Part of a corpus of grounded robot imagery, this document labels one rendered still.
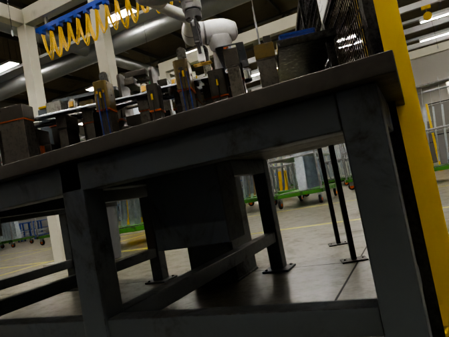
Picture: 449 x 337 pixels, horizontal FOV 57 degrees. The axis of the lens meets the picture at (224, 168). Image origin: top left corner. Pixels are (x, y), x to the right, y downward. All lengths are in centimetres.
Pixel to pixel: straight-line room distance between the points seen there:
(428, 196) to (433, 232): 10
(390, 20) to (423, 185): 50
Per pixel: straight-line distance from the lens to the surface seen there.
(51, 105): 224
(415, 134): 132
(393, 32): 137
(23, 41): 649
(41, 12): 634
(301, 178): 811
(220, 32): 249
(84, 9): 584
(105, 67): 1037
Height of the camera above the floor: 50
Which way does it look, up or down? 3 degrees up
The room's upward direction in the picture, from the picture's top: 11 degrees counter-clockwise
